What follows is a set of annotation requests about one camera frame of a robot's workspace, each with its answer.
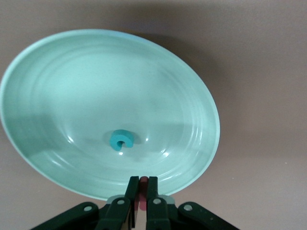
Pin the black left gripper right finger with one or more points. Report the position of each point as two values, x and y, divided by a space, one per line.
158 215

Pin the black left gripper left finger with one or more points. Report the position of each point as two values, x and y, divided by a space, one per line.
115 215

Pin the teal letter c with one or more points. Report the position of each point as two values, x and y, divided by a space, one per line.
114 140

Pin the light green plate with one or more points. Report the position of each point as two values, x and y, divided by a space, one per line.
96 83

